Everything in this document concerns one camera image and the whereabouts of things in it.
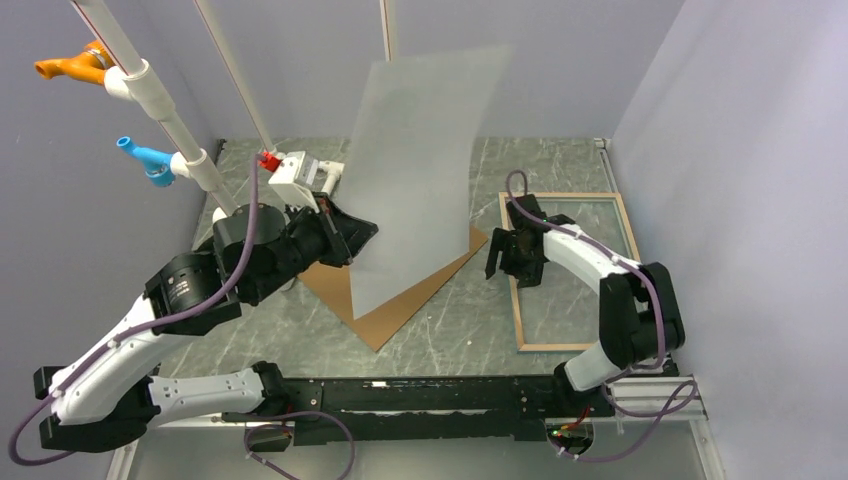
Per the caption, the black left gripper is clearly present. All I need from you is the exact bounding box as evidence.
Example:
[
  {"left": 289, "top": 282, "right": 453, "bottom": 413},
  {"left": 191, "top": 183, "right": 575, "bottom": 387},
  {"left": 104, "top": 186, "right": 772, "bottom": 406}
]
[{"left": 247, "top": 191, "right": 379, "bottom": 302}]

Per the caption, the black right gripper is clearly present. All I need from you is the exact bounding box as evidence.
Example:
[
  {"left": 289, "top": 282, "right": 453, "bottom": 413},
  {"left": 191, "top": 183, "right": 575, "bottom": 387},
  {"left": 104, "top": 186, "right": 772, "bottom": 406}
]
[{"left": 486, "top": 227, "right": 544, "bottom": 288}]

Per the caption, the wooden frame backing board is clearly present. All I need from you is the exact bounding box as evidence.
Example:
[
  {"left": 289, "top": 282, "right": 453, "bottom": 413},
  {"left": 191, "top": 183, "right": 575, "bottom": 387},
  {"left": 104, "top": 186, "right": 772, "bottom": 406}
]
[{"left": 298, "top": 226, "right": 488, "bottom": 352}]

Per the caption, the colourful photo poster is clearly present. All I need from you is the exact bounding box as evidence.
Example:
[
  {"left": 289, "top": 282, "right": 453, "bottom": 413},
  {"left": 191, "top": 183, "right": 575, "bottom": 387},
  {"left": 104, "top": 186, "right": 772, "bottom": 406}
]
[{"left": 337, "top": 45, "right": 513, "bottom": 319}]

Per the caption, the wooden picture frame with glass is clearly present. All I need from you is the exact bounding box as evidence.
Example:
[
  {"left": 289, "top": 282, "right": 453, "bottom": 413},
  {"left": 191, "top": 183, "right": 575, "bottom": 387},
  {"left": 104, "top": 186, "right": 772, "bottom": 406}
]
[{"left": 508, "top": 192, "right": 640, "bottom": 354}]

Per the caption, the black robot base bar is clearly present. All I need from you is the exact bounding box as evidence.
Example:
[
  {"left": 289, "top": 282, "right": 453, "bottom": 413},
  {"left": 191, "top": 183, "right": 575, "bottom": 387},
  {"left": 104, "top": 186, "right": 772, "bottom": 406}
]
[{"left": 221, "top": 376, "right": 617, "bottom": 446}]

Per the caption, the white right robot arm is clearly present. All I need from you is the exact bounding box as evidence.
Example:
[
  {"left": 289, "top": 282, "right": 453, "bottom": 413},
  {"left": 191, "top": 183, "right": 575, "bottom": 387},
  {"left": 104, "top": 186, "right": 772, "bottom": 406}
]
[{"left": 485, "top": 194, "right": 685, "bottom": 415}]

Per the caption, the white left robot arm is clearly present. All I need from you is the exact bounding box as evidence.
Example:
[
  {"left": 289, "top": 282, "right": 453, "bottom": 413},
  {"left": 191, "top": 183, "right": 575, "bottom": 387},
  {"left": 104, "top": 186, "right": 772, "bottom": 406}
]
[{"left": 34, "top": 193, "right": 378, "bottom": 453}]

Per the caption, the blue plastic hook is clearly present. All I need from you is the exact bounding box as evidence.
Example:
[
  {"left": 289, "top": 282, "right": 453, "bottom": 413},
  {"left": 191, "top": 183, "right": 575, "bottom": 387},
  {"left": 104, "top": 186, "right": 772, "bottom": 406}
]
[{"left": 116, "top": 136, "right": 176, "bottom": 188}]

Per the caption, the white PVC pipe rack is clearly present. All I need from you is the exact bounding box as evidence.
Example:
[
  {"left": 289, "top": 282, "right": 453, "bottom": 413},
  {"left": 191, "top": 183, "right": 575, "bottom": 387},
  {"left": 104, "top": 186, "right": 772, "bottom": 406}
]
[{"left": 71, "top": 0, "right": 402, "bottom": 227}]

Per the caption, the orange plastic hook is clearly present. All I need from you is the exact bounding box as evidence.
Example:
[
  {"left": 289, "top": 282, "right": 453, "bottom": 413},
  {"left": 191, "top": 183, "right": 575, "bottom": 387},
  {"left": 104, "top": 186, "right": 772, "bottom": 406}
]
[{"left": 33, "top": 40, "right": 115, "bottom": 86}]

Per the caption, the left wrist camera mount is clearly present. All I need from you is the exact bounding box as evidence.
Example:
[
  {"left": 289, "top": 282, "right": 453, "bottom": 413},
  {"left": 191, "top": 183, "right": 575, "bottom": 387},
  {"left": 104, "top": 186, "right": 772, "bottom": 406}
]
[{"left": 257, "top": 151, "right": 318, "bottom": 211}]

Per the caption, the aluminium rail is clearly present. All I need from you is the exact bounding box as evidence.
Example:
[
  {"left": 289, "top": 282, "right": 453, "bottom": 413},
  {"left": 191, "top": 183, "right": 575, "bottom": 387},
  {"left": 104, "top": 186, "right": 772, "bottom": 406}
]
[{"left": 105, "top": 377, "right": 709, "bottom": 480}]

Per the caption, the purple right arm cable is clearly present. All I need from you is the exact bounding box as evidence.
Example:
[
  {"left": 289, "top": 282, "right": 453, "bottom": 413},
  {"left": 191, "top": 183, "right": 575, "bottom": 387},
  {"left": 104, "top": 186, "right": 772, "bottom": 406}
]
[{"left": 506, "top": 170, "right": 698, "bottom": 464}]

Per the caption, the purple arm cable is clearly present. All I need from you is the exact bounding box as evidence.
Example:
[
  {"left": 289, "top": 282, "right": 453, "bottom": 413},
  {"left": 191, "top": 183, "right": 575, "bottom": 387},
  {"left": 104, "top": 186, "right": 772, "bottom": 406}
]
[
  {"left": 7, "top": 153, "right": 357, "bottom": 480},
  {"left": 506, "top": 170, "right": 698, "bottom": 464}
]

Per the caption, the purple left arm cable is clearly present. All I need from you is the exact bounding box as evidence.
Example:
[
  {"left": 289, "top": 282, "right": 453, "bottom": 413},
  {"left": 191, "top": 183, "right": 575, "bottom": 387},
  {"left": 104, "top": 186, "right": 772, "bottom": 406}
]
[{"left": 7, "top": 153, "right": 357, "bottom": 480}]

